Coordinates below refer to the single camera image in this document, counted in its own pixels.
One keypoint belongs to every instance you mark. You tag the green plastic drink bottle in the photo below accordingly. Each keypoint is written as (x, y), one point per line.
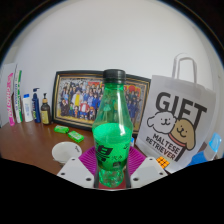
(111, 133)

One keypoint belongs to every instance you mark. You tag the dark blue pump bottle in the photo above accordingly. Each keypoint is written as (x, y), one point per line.
(36, 108)

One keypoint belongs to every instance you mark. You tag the white paper gift bag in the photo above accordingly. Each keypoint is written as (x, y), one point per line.
(180, 110)

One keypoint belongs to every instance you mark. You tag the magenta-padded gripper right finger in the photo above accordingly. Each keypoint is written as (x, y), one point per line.
(148, 171)

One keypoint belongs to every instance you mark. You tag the flat round red coaster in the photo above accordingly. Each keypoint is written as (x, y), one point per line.
(113, 188)

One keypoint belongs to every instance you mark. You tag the camouflage print mug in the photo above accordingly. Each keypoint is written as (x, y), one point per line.
(65, 151)

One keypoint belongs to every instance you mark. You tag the green and white tall box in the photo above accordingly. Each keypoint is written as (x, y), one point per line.
(18, 96)

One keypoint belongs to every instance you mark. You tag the amber pump bottle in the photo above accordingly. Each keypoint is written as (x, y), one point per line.
(45, 113)

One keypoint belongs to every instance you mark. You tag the blue detergent bottle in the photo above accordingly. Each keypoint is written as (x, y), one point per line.
(213, 146)

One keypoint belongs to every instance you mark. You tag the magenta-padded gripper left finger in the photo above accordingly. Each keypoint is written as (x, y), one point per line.
(75, 171)

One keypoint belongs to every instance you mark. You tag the white shampoo bottle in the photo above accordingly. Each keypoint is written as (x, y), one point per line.
(27, 108)

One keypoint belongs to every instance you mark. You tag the small green packet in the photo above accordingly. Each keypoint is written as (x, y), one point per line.
(76, 136)
(61, 129)

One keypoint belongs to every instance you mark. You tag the framed group photo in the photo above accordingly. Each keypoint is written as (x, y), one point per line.
(76, 100)

